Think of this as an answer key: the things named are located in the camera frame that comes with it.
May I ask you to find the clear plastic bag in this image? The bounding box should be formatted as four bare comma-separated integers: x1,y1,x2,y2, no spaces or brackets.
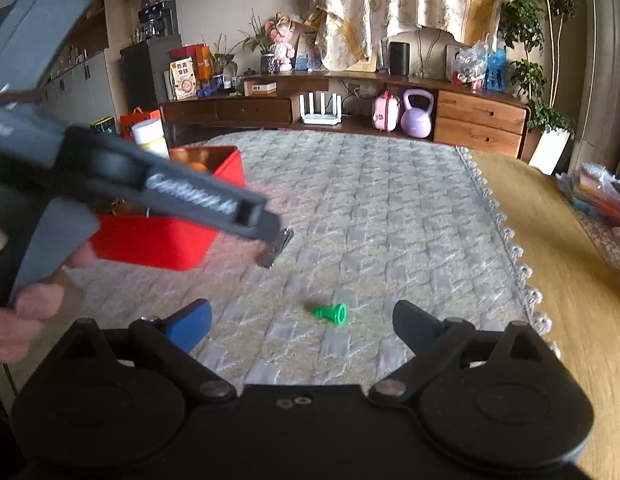
450,40,491,86

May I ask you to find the white router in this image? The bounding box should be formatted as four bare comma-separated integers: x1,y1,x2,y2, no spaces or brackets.
298,91,343,126

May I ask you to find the metal nail clipper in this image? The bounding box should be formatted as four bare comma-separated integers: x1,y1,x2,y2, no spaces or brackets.
255,227,295,270

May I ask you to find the stack of colourful books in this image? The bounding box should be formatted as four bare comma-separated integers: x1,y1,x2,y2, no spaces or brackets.
554,160,620,227

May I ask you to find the small potted plant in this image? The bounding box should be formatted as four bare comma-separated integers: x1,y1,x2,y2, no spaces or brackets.
205,35,241,89

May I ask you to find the green plastic toy piece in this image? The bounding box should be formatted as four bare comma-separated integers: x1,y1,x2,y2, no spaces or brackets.
312,303,349,326

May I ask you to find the patterned beige curtain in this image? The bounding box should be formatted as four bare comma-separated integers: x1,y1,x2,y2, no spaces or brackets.
310,0,518,72

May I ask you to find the picture frame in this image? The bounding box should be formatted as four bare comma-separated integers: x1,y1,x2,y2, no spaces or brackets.
294,32,323,72

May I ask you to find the potted orchid plant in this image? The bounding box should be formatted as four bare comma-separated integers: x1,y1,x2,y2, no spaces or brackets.
240,10,281,75

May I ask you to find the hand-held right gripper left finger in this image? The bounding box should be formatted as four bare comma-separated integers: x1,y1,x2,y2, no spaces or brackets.
62,298,238,405

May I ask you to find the blue packet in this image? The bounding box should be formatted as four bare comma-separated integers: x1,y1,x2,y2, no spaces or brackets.
484,47,508,92

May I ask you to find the black cabinet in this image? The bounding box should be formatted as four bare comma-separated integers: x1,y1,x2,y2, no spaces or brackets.
120,35,183,114

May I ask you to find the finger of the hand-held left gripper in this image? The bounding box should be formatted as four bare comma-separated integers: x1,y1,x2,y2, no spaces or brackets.
135,152,281,242

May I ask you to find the beige rounded panel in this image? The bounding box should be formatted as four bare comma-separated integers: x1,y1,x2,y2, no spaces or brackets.
407,27,459,79

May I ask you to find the orange gift box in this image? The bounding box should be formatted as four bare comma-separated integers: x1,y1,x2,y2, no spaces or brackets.
192,45,212,81

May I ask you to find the grey quilted mat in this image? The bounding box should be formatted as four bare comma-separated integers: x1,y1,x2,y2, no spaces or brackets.
55,129,563,392

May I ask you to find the printed snack box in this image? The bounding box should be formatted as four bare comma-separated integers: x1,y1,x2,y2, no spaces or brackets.
170,57,199,101

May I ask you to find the black speaker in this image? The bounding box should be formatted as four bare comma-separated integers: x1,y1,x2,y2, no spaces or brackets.
389,41,411,77

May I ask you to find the person's left hand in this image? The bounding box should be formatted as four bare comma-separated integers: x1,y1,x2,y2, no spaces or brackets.
0,242,100,361

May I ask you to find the purple kettlebell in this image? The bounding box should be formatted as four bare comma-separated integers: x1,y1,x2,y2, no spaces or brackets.
400,89,435,140

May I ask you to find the black coffee machine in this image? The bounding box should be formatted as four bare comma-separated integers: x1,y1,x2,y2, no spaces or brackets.
137,0,179,41

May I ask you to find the red tin box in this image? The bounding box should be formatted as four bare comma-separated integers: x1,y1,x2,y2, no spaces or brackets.
90,145,247,272

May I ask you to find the potted indoor tree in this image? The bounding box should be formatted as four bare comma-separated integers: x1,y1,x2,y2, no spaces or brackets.
500,0,583,177

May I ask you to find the pink doll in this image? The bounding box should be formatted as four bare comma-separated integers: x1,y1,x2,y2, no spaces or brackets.
270,12,296,72

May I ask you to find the wooden TV cabinet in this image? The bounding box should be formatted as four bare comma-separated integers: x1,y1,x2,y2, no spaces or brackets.
160,71,532,160

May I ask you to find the orange gift bag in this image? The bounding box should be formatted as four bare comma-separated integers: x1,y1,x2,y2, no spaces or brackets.
121,108,163,141

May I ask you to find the wall cupboard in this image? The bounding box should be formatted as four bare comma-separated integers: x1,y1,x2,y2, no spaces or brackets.
40,10,117,127

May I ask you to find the pink case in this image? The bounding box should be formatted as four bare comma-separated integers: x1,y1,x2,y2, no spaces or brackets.
372,91,403,132

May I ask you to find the white plastic bottle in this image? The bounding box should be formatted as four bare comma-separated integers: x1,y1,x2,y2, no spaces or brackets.
131,119,170,160

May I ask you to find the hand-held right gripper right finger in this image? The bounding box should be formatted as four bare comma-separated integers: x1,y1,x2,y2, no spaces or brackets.
368,300,556,406

